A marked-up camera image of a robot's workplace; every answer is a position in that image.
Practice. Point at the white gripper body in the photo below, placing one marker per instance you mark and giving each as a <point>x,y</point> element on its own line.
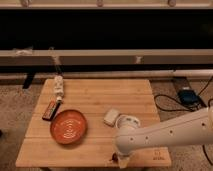
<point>123,161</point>

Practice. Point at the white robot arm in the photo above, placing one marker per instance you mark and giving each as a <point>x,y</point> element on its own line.
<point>195,128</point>

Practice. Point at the orange ceramic bowl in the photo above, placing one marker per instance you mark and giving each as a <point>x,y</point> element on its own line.
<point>68,127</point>

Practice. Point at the white plastic cup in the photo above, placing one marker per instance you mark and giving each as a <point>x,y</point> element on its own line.
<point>127,121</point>

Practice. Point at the white sponge block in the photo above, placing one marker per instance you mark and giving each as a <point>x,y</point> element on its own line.
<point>111,116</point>

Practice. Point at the wooden table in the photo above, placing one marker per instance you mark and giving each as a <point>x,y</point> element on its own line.
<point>92,97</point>

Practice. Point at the red black candy bar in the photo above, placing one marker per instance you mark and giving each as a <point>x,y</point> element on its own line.
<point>51,111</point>

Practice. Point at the blue power adapter box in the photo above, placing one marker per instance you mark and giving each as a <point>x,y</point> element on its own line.
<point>187,97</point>

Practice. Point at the white power strip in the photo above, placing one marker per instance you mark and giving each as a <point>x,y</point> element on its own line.
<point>58,87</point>

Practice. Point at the grey metal rail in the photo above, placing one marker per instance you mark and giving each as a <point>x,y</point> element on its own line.
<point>106,57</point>

